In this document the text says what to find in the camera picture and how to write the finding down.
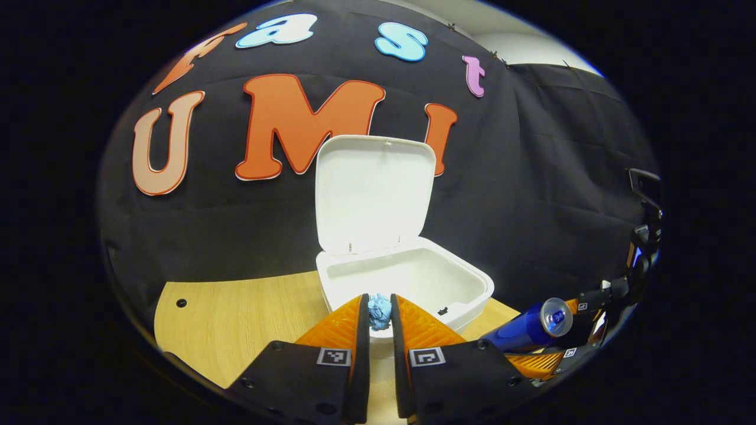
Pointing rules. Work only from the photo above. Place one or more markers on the blue paper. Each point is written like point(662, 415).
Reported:
point(380, 313)

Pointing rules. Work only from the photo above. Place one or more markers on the blue pop can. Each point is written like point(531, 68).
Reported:
point(520, 330)

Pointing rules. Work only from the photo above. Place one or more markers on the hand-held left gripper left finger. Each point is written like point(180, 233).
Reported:
point(357, 354)

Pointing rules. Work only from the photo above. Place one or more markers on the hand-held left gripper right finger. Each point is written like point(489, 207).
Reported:
point(401, 354)

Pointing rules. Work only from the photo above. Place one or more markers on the wooden desktop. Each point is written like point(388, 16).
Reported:
point(236, 319)

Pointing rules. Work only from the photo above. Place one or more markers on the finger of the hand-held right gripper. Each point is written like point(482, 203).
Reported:
point(599, 294)
point(540, 363)

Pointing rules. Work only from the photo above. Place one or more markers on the black backdrop cloth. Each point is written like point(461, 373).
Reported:
point(520, 177)

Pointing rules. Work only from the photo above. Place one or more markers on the white desktop garbage bin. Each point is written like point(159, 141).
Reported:
point(372, 195)

